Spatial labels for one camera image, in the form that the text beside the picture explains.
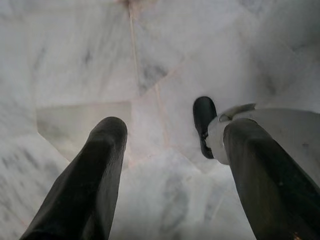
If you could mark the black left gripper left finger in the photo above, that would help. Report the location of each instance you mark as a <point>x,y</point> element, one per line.
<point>87,187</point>

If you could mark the black robot left foot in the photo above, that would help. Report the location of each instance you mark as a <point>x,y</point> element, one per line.
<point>203,117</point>

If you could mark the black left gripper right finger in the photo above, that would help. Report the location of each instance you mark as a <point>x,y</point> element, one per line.
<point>275,195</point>

